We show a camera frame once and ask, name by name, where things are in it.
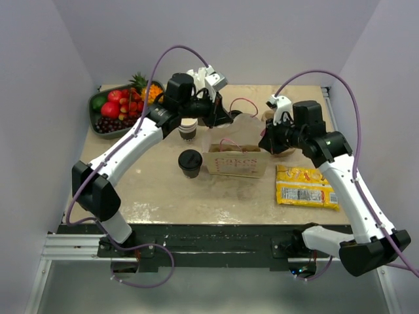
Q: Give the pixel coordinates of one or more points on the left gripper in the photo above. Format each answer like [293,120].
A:
[218,116]

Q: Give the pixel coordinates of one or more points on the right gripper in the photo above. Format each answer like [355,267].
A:
[269,142]

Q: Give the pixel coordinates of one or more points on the brown paper bag pink handles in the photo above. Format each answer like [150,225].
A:
[233,149]

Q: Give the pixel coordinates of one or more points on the black plastic cup lid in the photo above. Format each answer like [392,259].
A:
[190,159]

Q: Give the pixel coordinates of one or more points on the black paper coffee cup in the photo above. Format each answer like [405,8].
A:
[191,172]

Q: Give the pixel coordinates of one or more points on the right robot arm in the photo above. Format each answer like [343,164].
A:
[374,240]

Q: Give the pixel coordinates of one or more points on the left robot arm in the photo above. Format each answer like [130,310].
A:
[187,95]

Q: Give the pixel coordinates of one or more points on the cardboard cup carrier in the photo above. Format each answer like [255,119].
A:
[268,115]

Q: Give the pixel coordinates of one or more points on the stack of paper cups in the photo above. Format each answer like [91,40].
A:
[187,128]

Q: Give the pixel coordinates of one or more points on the white wrapped straws bunch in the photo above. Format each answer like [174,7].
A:
[198,77]

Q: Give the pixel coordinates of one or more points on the yellow snack bag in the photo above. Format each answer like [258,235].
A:
[305,187]

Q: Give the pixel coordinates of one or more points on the orange spiky fruit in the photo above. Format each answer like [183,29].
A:
[154,92]

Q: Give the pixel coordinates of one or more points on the small pineapple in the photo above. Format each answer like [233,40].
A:
[139,82]

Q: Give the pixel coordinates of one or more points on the grey fruit tray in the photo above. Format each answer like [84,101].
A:
[131,104]

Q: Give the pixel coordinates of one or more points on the red apple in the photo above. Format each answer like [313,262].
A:
[114,96]
[110,110]

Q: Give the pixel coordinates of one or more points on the red apple lower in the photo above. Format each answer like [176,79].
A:
[110,110]

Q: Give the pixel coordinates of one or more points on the green lime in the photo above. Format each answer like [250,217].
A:
[98,102]

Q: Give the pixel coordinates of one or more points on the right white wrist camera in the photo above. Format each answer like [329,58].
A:
[280,105]

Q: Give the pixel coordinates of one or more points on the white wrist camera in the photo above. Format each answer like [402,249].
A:
[213,81]
[280,105]

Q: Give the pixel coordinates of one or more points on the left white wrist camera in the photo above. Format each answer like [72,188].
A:
[213,81]

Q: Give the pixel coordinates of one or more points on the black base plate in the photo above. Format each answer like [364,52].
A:
[193,246]

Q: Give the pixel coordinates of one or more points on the aluminium frame rail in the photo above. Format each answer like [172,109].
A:
[68,282]

